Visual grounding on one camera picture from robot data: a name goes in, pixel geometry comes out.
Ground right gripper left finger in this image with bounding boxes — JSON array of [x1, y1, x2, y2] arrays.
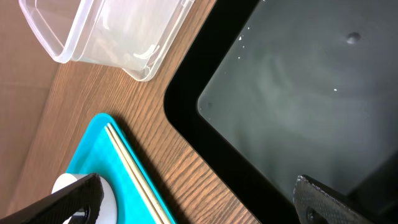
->
[[1, 173, 104, 224]]

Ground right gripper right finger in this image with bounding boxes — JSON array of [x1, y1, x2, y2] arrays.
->
[[293, 175, 391, 224]]

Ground pink white bowl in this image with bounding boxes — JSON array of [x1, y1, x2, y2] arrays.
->
[[51, 172, 119, 224]]

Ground teal serving tray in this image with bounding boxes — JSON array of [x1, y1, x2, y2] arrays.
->
[[67, 113, 176, 223]]

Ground left wooden chopstick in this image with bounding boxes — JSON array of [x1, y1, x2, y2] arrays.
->
[[104, 124, 165, 224]]

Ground black rectangular tray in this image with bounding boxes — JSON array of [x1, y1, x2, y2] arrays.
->
[[164, 0, 397, 223]]

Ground clear plastic bin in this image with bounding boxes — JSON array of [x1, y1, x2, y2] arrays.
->
[[19, 0, 194, 82]]

